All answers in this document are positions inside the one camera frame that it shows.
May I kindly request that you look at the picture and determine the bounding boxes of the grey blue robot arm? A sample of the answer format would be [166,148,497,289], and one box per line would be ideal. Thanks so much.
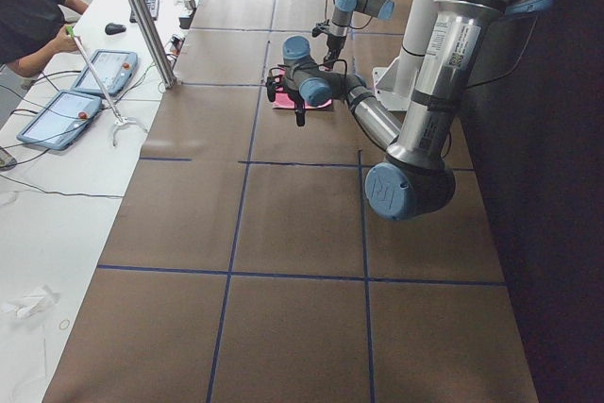
[311,0,394,71]
[265,0,553,220]

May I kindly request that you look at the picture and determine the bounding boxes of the person's hand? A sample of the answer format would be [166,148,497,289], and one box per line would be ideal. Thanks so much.
[50,31,78,53]

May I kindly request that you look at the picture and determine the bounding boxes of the upper teach pendant tablet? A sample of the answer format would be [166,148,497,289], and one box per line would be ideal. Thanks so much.
[71,49,138,97]

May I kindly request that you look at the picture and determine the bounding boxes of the reacher grabber stick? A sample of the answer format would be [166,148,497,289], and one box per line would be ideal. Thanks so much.
[65,25,149,147]

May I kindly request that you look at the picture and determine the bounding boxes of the pink grey towel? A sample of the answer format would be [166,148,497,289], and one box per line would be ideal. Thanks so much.
[271,68,332,110]

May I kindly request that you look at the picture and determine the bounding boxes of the black computer mouse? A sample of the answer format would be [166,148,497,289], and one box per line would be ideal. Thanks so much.
[105,23,126,36]

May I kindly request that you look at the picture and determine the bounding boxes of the aluminium frame post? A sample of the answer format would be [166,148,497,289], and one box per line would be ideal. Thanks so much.
[128,0,176,90]

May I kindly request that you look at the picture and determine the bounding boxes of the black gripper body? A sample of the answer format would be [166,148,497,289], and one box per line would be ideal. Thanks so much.
[290,93,306,114]
[326,34,344,59]

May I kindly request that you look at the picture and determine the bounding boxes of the lower teach pendant tablet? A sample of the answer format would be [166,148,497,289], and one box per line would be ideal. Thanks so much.
[16,90,102,151]

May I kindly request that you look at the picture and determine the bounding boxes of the person in black shirt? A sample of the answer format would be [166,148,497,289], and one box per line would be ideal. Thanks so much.
[1,0,88,77]

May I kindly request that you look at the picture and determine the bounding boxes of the crumpled white tissue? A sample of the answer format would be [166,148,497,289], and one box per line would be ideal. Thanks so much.
[1,285,60,319]

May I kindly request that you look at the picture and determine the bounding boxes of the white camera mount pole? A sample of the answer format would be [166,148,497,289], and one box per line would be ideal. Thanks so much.
[373,0,437,111]

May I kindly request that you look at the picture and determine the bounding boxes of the teach pendant tablet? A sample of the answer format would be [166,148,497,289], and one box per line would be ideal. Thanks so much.
[71,49,138,97]
[16,90,102,151]

